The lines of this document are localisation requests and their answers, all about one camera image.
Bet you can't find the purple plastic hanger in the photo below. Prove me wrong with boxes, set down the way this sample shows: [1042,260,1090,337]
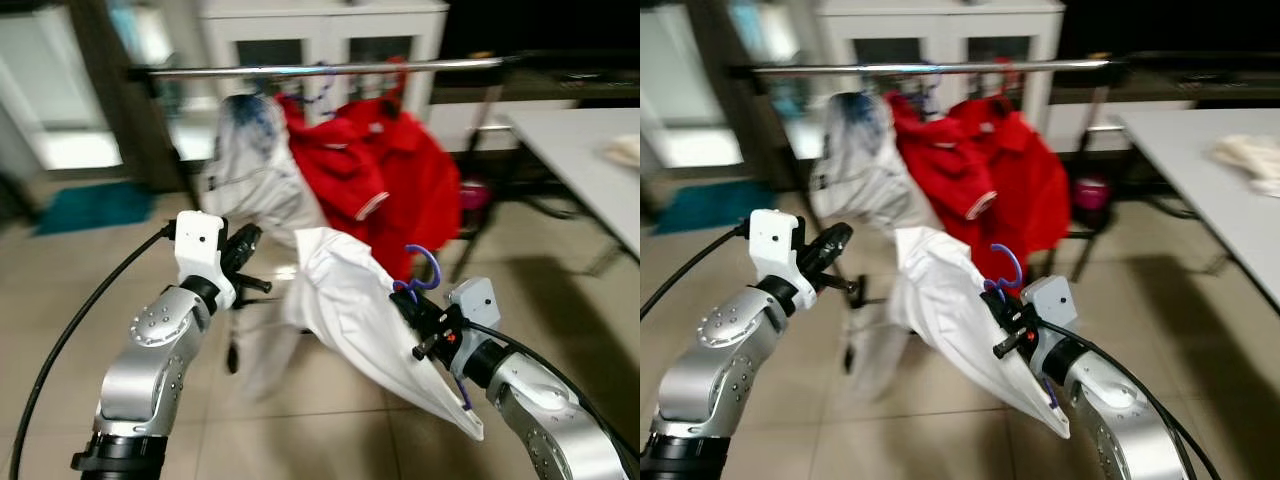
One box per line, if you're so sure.
[305,62,339,113]
[392,244,474,413]
[915,62,946,113]
[984,243,1061,411]

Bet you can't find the white long sleeve garment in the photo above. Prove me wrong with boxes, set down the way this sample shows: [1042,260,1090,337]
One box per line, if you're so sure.
[232,227,487,442]
[845,226,1072,440]

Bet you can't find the blue plastic hanger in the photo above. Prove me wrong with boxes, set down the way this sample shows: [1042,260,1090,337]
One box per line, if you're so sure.
[240,85,286,141]
[848,88,896,141]

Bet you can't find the red plastic hanger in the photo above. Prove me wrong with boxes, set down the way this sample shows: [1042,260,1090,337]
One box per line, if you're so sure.
[995,57,1023,101]
[383,57,411,103]

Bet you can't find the white jacket dark stitching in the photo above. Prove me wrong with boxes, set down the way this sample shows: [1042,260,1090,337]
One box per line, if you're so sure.
[200,93,326,236]
[808,92,933,236]

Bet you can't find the magenta object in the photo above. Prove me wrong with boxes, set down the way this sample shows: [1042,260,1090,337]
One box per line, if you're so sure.
[1070,175,1114,213]
[458,177,493,214]

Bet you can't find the teal floor mat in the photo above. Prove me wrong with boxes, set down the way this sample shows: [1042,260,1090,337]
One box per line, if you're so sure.
[653,180,779,238]
[33,180,158,238]

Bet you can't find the red shirt striped cuff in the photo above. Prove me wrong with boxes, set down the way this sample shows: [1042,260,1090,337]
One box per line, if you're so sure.
[278,95,391,241]
[885,93,1001,248]

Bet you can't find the plain red shirt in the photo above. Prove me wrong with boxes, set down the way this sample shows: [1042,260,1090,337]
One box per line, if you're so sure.
[335,92,464,283]
[945,92,1073,283]

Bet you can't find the white glass door cabinet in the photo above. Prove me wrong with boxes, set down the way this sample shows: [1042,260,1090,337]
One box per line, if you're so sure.
[815,0,1067,126]
[200,0,450,126]

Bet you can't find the chrome clothes rack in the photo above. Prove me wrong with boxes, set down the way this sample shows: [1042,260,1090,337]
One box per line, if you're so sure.
[125,52,521,286]
[730,52,1136,286]

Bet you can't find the grey table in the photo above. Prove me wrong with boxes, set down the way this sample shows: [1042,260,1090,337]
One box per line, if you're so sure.
[498,105,641,263]
[1113,105,1280,313]

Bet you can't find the cream garment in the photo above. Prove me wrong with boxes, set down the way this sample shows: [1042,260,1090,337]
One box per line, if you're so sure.
[1213,133,1280,198]
[603,133,641,169]

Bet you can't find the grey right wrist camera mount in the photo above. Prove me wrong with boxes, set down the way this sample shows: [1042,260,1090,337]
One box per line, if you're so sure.
[1020,275,1080,353]
[447,277,502,348]

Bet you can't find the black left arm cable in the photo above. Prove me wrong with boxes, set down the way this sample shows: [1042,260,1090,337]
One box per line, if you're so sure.
[5,224,179,480]
[640,222,753,323]

